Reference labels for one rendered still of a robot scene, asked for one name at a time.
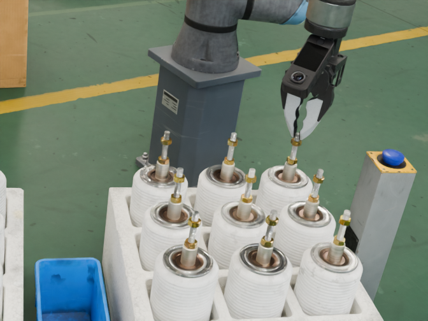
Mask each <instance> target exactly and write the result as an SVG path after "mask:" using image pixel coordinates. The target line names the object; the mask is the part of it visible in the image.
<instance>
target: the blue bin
mask: <svg viewBox="0 0 428 321"><path fill-rule="evenodd" d="M34 274H35V286H36V296H35V307H36V310H37V312H36V321H110V316H109V311H108V304H107V300H106V293H105V289H104V282H103V274H102V270H101V263H100V262H99V261H98V260H97V259H95V258H91V257H87V258H63V259H40V260H38V261H37V262H36V263H35V265H34Z"/></svg>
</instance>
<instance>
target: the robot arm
mask: <svg viewBox="0 0 428 321"><path fill-rule="evenodd" d="M355 4H356V0H187V3H186V8H185V17H184V22H183V25H182V28H181V29H180V32H179V34H178V37H177V39H176V41H175V42H174V43H173V47H172V52H171V56H172V59H173V60H174V61H175V62H176V63H178V64H179V65H181V66H183V67H185V68H188V69H191V70H194V71H198V72H203V73H227V72H230V71H233V70H235V69H236V68H237V67H238V64H239V50H238V39H237V34H236V29H237V25H238V20H239V19H241V20H252V21H258V22H269V23H275V24H279V25H285V24H288V25H298V24H300V23H302V22H304V20H305V19H306V20H305V23H304V28H305V29H306V30H307V31H308V32H310V33H312V34H310V36H309V37H308V39H307V40H306V42H305V44H304V45H303V47H302V49H301V50H300V51H299V52H298V53H297V56H296V58H295V59H294V60H293V61H291V62H290V63H291V66H290V67H289V68H288V69H287V70H286V71H285V75H284V77H283V78H282V84H281V89H280V93H281V99H282V107H283V110H284V115H285V120H286V123H287V127H288V129H289V132H290V135H291V136H292V137H293V138H294V137H295V134H296V132H297V119H298V118H299V109H300V108H301V105H302V103H303V100H304V99H306V98H307V97H308V95H309V93H310V92H311V93H312V96H313V98H311V99H310V100H309V101H308V102H307V103H306V111H307V114H306V117H305V119H304V120H303V127H302V129H301V130H300V131H299V139H300V140H303V139H304V138H306V137H307V136H309V135H310V134H311V133H312V131H313V130H314V128H316V126H317V125H318V123H319V122H320V121H321V119H322V117H323V116H324V115H325V113H326V112H327V111H328V109H329V108H330V107H331V105H332V103H333V101H334V88H335V87H337V86H338V85H339V84H340V83H341V79H342V76H343V72H344V68H345V64H346V60H347V57H348V56H346V55H343V54H340V53H339V48H340V45H341V40H342V38H344V37H345V36H346V33H347V30H348V26H350V24H351V21H352V17H353V12H354V9H355ZM340 57H342V59H341V58H340ZM341 68H342V70H341ZM338 70H339V71H338ZM337 71H338V76H337V79H336V84H335V85H334V84H332V83H333V80H334V79H335V77H336V74H337ZM340 73H341V75H340ZM339 76H340V78H339ZM317 95H318V96H317ZM316 96H317V97H316Z"/></svg>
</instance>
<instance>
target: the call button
mask: <svg viewBox="0 0 428 321"><path fill-rule="evenodd" d="M382 157H383V161H384V162H386V163H387V164H390V165H393V166H398V165H400V163H402V162H403V161H404V155H403V154H402V153H401V152H399V151H397V150H393V149H386V150H384V151H383V152H382Z"/></svg>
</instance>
